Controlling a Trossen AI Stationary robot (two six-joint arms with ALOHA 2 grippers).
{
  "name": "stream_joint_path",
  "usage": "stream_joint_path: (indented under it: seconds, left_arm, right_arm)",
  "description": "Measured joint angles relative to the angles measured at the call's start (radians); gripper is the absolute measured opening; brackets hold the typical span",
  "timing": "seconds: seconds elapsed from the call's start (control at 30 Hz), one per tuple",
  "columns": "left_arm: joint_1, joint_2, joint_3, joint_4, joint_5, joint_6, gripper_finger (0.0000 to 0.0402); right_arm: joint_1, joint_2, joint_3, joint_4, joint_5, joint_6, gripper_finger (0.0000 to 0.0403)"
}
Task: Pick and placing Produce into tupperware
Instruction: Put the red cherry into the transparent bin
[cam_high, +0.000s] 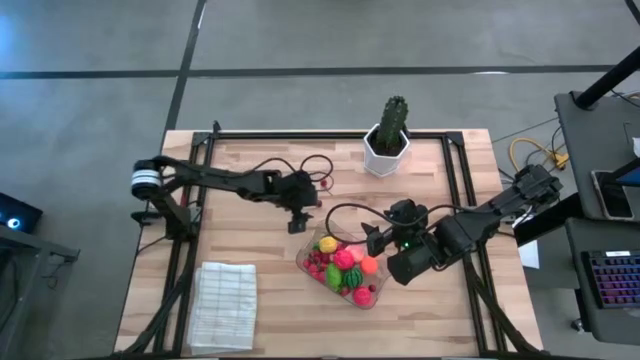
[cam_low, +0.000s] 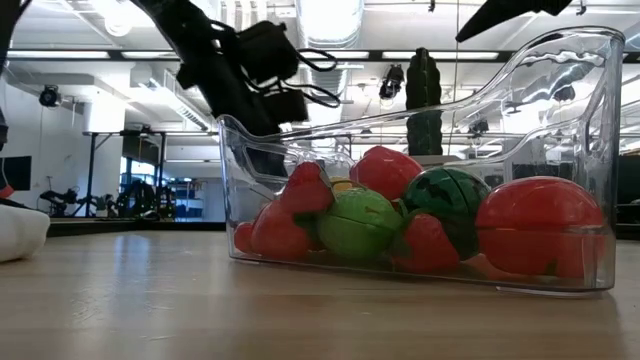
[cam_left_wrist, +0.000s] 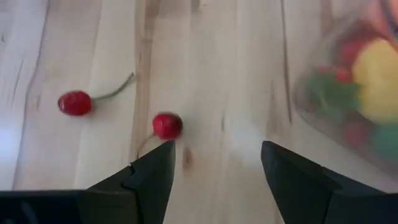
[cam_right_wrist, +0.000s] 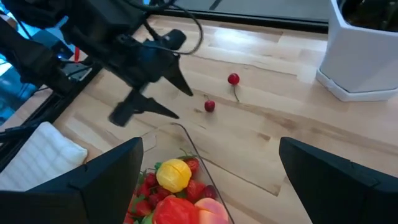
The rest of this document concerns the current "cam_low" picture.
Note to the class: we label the white folded cloth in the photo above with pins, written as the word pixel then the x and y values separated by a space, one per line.
pixel 20 232

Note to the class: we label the red plastic piece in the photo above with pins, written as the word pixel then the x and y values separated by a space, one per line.
pixel 5 192

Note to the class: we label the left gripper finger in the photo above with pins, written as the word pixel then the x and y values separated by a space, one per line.
pixel 267 157

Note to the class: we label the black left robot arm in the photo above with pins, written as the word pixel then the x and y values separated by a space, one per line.
pixel 165 20

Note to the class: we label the black metal stand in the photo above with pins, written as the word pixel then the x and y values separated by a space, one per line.
pixel 92 165

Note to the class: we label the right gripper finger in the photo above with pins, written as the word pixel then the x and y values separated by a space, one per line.
pixel 515 10

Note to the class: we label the black ceiling spotlight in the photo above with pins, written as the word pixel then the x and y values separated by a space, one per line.
pixel 50 96
pixel 392 82

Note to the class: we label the black wall monitor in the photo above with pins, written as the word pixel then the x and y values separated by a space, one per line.
pixel 15 172

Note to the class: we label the black background robot arm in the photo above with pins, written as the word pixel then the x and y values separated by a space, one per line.
pixel 60 196
pixel 140 195

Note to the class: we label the yellow toy bell pepper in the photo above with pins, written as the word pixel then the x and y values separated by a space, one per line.
pixel 342 185

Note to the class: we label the toy watermelon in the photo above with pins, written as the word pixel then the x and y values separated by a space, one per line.
pixel 450 192

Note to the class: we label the silver ceiling air duct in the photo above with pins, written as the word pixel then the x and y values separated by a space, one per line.
pixel 330 20

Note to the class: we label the small red toy berry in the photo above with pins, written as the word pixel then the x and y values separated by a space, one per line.
pixel 243 238

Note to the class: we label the clear plastic container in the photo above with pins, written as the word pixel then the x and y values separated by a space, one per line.
pixel 607 150

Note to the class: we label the pink-red toy dragon fruit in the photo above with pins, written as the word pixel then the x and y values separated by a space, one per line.
pixel 385 172

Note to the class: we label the green toy lime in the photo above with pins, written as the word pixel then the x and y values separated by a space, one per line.
pixel 357 227

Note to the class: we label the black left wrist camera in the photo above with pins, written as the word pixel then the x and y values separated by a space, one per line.
pixel 267 50

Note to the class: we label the large red toy tomato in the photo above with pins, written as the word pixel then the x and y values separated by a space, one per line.
pixel 540 230

